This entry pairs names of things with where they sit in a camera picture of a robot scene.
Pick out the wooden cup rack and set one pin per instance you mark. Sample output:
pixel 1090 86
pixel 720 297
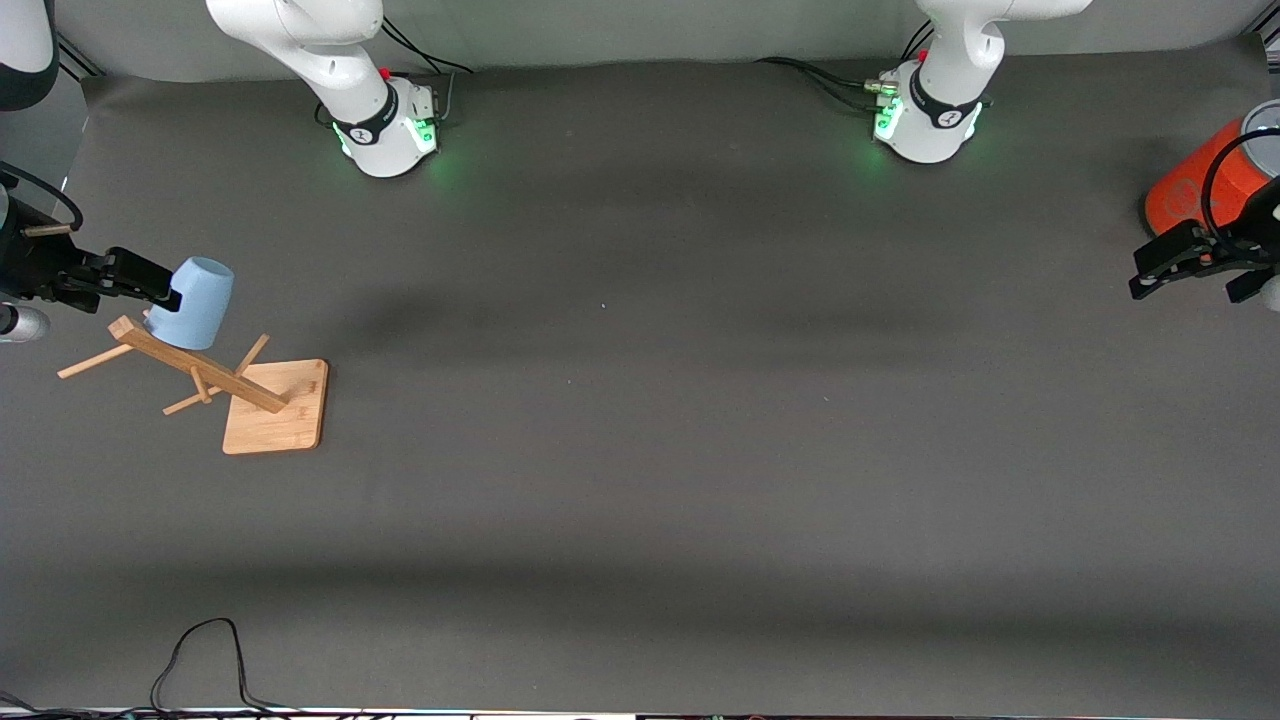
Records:
pixel 275 410

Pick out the orange cylindrical can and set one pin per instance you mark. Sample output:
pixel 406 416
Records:
pixel 1195 195

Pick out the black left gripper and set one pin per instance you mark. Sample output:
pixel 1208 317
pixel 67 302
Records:
pixel 1243 243

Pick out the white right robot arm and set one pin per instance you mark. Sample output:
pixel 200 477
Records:
pixel 340 60

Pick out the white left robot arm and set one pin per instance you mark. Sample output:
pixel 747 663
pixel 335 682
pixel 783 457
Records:
pixel 945 110

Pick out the light blue plastic cup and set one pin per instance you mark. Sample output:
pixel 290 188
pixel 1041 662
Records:
pixel 192 305

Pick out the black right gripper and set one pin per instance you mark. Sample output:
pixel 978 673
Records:
pixel 30 262

